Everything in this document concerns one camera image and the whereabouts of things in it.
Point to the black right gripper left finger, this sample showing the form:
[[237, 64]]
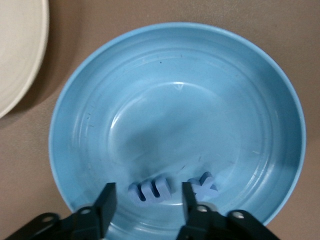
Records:
[[87, 225]]

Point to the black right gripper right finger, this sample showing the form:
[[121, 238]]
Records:
[[205, 225]]

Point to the blue foam letter X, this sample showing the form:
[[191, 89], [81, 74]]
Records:
[[205, 190]]

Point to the blue foam letter E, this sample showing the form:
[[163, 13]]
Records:
[[162, 192]]

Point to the blue plate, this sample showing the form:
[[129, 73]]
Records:
[[175, 112]]

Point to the cream plate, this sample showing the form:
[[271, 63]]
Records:
[[20, 50]]

